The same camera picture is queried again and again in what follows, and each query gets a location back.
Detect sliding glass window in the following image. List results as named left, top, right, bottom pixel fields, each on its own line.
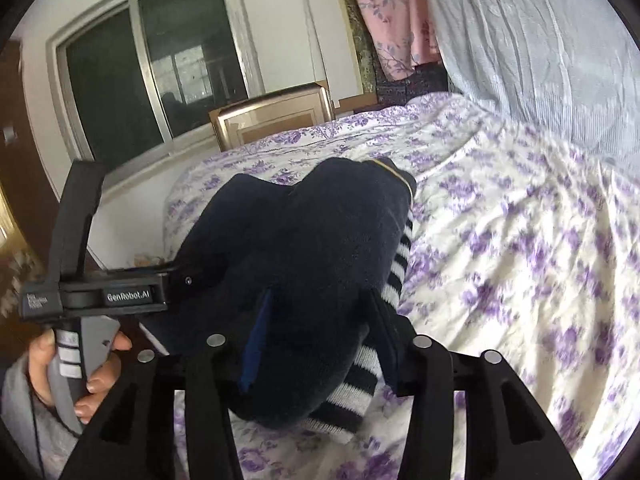
left=47, top=0, right=266, bottom=171

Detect person's left hand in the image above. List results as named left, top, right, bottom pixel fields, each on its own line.
left=27, top=330, right=133, bottom=423

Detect white wall conduit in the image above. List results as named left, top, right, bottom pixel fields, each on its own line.
left=301, top=0, right=333, bottom=123

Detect person's left forearm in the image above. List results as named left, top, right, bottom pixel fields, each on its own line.
left=0, top=357, right=81, bottom=476

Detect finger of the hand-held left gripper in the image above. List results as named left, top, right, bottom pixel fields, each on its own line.
left=162, top=259, right=211, bottom=306

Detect black white striped garment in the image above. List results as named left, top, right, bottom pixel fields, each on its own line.
left=305, top=212, right=416, bottom=436

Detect dark patterned cloth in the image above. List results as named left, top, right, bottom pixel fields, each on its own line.
left=375, top=62, right=451, bottom=106

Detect white lace cover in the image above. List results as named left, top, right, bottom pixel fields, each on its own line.
left=417, top=0, right=640, bottom=171

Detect golden framed panel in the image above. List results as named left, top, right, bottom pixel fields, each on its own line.
left=209, top=82, right=341, bottom=153

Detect brown wooden door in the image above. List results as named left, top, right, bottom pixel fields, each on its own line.
left=0, top=40, right=56, bottom=261

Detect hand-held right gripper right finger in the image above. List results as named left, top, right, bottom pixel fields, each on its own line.
left=367, top=289, right=583, bottom=480

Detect pink floral cloth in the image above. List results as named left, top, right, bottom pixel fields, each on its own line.
left=345, top=0, right=441, bottom=81

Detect navy knit cardigan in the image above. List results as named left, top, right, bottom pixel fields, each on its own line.
left=140, top=157, right=418, bottom=431

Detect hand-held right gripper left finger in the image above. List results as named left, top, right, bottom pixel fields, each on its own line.
left=60, top=287, right=273, bottom=480

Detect green patterned panel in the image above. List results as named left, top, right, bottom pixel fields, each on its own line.
left=337, top=0, right=378, bottom=96

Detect purple floral bedsheet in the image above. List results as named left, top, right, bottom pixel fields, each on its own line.
left=162, top=92, right=640, bottom=480

